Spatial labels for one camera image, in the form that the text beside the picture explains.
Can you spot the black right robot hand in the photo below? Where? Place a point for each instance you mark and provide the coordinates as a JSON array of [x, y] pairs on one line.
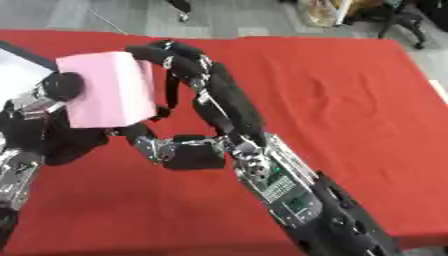
[[233, 100]]

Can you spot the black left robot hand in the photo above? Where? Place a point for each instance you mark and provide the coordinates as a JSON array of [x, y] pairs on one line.
[[70, 140]]

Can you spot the pink rectangular block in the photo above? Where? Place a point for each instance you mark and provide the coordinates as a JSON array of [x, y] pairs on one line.
[[111, 90]]

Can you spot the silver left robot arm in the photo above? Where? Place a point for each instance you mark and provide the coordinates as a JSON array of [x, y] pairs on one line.
[[14, 190]]

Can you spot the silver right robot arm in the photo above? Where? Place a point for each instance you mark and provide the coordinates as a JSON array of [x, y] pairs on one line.
[[315, 203]]

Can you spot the tan bag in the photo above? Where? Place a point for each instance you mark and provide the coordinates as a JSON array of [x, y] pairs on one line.
[[324, 11]]

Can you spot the black office chair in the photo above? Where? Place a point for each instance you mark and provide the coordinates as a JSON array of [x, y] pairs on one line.
[[402, 18]]

